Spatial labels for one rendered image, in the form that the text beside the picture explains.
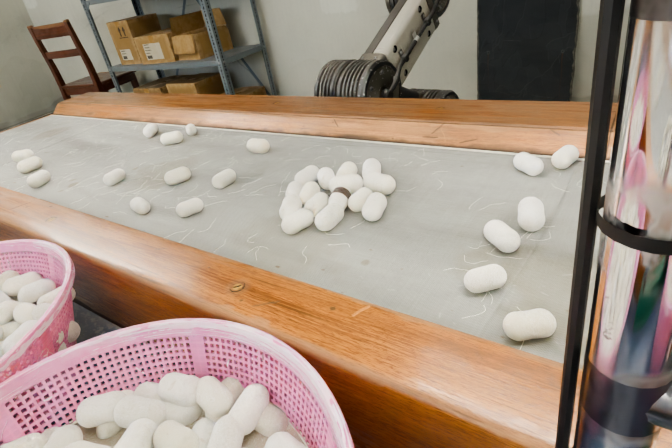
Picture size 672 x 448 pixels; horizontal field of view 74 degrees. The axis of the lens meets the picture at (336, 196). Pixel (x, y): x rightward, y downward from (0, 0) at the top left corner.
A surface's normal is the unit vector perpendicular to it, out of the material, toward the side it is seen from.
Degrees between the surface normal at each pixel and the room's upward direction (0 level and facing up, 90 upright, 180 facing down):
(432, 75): 89
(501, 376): 0
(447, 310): 0
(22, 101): 90
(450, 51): 90
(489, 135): 45
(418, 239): 0
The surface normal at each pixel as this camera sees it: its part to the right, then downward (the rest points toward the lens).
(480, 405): -0.17, -0.87
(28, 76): 0.85, 0.10
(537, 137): -0.50, -0.28
